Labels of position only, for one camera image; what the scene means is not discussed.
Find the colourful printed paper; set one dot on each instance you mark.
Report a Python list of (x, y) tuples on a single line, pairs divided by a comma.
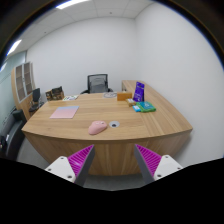
[(70, 98)]

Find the black leather sofa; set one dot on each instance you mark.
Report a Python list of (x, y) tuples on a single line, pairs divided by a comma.
[(11, 136)]

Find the small beige box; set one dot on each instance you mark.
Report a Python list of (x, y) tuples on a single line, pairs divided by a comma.
[(130, 102)]

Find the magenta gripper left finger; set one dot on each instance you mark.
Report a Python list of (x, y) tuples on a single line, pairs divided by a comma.
[(74, 168)]

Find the black small chair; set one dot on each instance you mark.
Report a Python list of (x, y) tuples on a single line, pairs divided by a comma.
[(36, 102)]

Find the silver desk cable grommet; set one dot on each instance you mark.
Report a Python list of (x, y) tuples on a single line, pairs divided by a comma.
[(114, 124)]

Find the pink computer mouse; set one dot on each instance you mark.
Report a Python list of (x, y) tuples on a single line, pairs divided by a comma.
[(96, 127)]

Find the orange box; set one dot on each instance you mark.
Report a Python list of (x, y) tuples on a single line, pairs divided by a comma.
[(122, 96)]

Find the round silver plate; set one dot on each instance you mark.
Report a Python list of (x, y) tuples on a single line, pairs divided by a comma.
[(110, 95)]

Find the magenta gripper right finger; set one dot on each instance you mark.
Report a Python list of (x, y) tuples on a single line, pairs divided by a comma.
[(154, 166)]

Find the wooden bookshelf cabinet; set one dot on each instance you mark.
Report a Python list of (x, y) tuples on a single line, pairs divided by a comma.
[(22, 82)]

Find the dark box on desk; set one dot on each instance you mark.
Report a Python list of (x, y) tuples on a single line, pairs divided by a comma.
[(55, 94)]

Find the pink and blue mouse pad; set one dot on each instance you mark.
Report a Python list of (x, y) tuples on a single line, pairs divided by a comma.
[(67, 112)]

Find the blue small booklet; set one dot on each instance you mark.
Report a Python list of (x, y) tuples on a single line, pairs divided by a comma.
[(136, 108)]

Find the black mesh office chair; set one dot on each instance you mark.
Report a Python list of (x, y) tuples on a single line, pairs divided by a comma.
[(97, 83)]

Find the wooden office desk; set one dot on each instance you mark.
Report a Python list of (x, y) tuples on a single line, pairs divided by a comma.
[(61, 128)]

